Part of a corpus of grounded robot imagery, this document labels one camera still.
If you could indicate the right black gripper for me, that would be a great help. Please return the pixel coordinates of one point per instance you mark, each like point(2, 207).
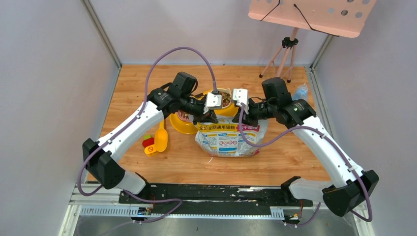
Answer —
point(248, 118)

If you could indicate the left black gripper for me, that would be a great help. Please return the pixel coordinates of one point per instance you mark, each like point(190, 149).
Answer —
point(204, 114)

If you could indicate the pet food bag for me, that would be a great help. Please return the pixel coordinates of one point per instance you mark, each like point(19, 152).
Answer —
point(223, 139)

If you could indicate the yellow plastic scoop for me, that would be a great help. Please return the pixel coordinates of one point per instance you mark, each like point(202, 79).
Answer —
point(161, 138)

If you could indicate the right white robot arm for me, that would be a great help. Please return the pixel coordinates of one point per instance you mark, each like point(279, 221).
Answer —
point(319, 143)

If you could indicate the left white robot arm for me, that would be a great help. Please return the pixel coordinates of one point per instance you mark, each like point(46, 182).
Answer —
point(101, 157)

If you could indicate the yellow double pet feeder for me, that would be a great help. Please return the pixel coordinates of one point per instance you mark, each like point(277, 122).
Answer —
point(189, 128)

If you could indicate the pet food kibble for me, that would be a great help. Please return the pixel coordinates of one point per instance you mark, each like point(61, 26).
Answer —
point(227, 107)

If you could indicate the pink bowl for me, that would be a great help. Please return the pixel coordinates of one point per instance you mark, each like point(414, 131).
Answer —
point(183, 116)

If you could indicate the cream bowl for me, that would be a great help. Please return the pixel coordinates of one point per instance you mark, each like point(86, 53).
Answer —
point(226, 96)

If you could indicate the red toy block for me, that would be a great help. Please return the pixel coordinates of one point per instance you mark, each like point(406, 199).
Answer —
point(148, 140)

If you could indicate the yellow toy block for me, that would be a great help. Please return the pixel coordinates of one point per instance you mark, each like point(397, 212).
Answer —
point(150, 150)

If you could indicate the pink music stand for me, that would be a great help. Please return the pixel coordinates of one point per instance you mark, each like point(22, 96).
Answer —
point(340, 18)

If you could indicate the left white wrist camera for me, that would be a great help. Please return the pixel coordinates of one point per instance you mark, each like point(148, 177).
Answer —
point(213, 101)

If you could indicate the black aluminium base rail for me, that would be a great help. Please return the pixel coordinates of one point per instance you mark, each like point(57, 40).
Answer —
point(219, 201)

